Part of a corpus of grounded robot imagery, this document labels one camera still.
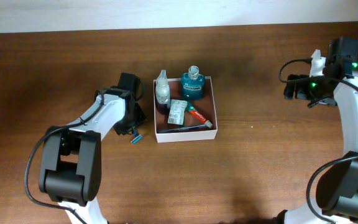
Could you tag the Colgate toothpaste tube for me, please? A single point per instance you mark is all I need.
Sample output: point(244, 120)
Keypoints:
point(194, 112)

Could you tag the pink cardboard box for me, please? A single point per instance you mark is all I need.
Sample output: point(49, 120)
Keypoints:
point(206, 106)

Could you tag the blue white toothbrush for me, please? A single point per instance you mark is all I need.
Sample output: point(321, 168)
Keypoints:
point(182, 129)

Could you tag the green white soap bar pack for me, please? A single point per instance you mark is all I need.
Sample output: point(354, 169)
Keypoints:
point(177, 112)

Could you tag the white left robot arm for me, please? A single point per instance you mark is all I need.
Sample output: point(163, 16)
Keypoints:
point(71, 169)

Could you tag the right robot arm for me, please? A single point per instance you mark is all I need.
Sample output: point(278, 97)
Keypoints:
point(332, 190)

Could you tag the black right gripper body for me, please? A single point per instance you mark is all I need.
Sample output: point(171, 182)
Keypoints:
point(317, 91)

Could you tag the blue disposable razor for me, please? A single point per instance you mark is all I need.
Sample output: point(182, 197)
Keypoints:
point(137, 136)

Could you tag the blue Listerine mouthwash bottle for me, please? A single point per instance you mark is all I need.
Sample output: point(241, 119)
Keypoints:
point(192, 84)

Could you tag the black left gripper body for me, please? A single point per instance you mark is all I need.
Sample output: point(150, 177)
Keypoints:
point(132, 119)

